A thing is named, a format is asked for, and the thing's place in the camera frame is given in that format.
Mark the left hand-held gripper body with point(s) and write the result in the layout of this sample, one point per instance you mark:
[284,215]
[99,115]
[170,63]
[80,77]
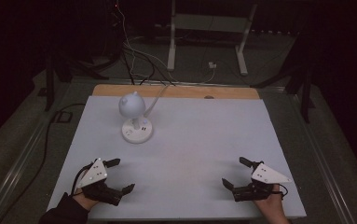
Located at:
[94,174]

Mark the person's left hand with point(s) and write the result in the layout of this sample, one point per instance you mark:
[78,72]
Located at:
[86,200]

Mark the grey metal rail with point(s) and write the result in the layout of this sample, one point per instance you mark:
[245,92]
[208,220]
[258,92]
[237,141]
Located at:
[322,161]
[14,168]

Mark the white table mat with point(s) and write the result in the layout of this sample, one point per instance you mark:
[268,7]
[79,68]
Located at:
[198,149]

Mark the person's right hand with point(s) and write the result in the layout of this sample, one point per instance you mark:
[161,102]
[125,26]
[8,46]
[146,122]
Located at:
[271,203]

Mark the black stand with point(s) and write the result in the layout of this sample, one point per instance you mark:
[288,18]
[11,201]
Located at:
[50,84]
[305,93]

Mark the grey metal stand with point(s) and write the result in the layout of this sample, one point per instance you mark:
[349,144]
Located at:
[208,23]

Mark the black square floor bracket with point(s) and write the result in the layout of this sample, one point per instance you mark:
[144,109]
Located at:
[63,117]

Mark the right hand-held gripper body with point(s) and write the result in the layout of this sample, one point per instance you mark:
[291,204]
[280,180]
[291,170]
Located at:
[264,175]

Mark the white round-headed desk lamp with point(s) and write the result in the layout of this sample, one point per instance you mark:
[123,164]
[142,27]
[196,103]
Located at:
[134,121]

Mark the white plug adapter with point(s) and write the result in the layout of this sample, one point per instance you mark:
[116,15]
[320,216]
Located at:
[212,65]

